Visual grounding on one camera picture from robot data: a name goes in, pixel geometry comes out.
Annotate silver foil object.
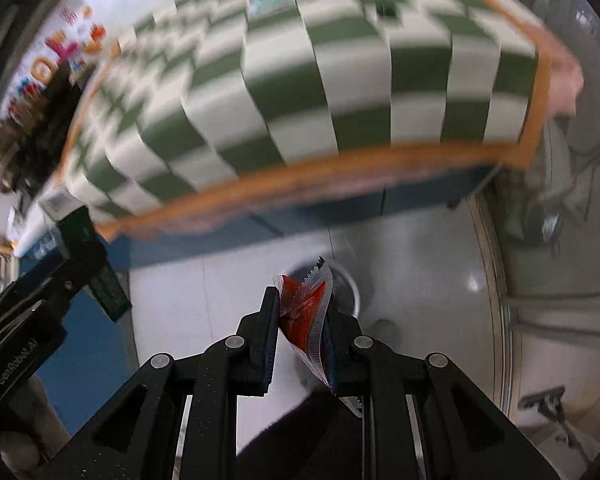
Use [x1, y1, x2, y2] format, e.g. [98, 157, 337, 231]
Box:
[542, 212, 566, 248]

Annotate glass sliding door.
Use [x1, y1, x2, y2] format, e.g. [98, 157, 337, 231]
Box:
[470, 0, 600, 466]

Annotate dark grey fleece robe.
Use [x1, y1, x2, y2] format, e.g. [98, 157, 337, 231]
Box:
[235, 392, 366, 480]

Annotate green white checkered mat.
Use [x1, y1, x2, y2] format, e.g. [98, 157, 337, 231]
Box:
[55, 0, 553, 241]

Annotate white round trash bin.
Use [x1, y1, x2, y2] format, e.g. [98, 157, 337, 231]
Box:
[280, 259, 365, 321]

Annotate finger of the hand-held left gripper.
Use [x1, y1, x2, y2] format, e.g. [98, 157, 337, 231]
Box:
[55, 207, 110, 288]
[87, 264, 132, 322]

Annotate dark metal stand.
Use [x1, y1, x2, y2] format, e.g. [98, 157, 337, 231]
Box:
[495, 115, 600, 261]

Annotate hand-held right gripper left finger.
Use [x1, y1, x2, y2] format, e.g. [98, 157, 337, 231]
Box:
[30, 286, 283, 480]

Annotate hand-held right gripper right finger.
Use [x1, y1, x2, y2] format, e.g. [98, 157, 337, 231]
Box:
[324, 304, 571, 480]

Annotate person's left forearm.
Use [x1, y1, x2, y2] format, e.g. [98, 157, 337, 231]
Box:
[0, 375, 76, 466]

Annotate colourful wall stickers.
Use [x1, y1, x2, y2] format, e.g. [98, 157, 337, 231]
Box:
[5, 2, 111, 111]

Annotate floor mop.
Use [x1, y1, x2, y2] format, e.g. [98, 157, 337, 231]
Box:
[517, 385, 600, 461]

